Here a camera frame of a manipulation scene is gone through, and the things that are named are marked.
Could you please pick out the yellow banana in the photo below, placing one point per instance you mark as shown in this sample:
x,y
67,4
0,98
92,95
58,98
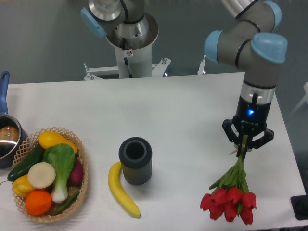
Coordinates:
x,y
119,193

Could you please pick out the black device at edge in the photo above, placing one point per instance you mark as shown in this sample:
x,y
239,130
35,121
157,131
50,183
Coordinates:
x,y
300,206

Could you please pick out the yellow squash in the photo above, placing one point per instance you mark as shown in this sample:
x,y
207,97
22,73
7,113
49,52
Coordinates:
x,y
48,139

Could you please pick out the dark green cucumber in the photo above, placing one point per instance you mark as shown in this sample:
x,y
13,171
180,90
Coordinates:
x,y
34,157

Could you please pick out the yellow bell pepper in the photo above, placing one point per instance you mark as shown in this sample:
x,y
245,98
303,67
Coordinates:
x,y
22,187

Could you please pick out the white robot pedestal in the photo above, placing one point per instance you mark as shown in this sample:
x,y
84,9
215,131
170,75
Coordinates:
x,y
133,63

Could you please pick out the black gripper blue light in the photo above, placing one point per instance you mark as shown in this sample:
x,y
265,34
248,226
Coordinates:
x,y
250,119

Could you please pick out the green bok choy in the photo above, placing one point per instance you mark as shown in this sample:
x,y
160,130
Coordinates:
x,y
62,158

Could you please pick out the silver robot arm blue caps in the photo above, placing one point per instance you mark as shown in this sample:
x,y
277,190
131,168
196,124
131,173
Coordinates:
x,y
250,46

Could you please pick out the dark grey ribbed vase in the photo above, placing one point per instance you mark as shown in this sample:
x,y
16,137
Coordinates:
x,y
135,155

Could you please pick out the orange fruit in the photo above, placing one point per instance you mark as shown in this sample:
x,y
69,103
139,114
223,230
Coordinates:
x,y
38,202

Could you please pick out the purple red onion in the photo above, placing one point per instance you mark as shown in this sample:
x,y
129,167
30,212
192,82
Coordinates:
x,y
76,174

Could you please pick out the beige round disc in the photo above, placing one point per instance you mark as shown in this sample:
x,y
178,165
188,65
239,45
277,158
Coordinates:
x,y
41,175

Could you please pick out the blue handled saucepan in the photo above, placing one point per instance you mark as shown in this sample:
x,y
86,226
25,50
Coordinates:
x,y
11,132

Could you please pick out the red tulip bouquet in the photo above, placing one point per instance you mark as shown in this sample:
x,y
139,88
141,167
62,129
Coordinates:
x,y
231,196

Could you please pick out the green bean pod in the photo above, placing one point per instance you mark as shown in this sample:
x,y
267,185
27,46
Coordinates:
x,y
66,205

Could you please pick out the white object at right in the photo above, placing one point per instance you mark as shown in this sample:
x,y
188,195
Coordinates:
x,y
302,104

